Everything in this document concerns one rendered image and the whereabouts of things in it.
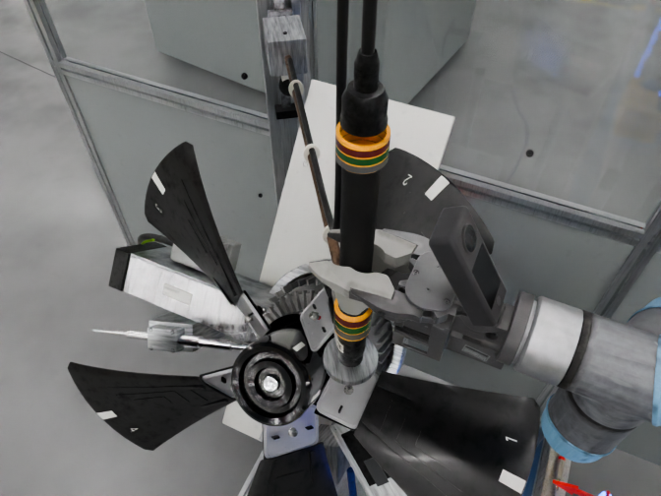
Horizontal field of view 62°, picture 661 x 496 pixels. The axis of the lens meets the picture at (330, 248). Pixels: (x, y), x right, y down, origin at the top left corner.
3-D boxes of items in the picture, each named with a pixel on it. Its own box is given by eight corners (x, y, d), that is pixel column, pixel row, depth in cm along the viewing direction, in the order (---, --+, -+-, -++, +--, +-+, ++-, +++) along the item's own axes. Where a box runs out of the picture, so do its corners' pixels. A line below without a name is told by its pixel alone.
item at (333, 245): (284, 62, 101) (283, 55, 100) (292, 61, 102) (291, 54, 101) (340, 300, 67) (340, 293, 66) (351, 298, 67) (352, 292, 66)
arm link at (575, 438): (639, 419, 63) (687, 376, 55) (580, 484, 59) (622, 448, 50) (580, 370, 67) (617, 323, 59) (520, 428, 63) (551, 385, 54)
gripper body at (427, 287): (384, 342, 58) (499, 388, 54) (390, 294, 51) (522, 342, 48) (408, 288, 62) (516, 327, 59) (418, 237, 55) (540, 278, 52)
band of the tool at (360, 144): (330, 146, 47) (330, 117, 45) (381, 140, 47) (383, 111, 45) (340, 179, 44) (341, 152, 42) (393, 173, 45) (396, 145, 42)
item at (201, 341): (271, 354, 91) (97, 334, 102) (270, 341, 91) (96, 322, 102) (266, 358, 89) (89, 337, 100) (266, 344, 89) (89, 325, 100)
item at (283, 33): (265, 51, 110) (261, 10, 104) (300, 48, 111) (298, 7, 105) (270, 81, 104) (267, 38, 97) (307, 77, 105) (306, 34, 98)
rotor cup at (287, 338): (251, 381, 90) (209, 412, 78) (272, 298, 87) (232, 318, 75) (332, 417, 86) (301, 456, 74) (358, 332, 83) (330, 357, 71)
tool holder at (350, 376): (316, 329, 74) (314, 285, 67) (367, 321, 75) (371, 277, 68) (328, 390, 69) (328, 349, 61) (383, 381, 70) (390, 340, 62)
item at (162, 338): (156, 345, 99) (155, 324, 98) (185, 349, 97) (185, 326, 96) (146, 349, 96) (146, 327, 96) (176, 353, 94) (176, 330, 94)
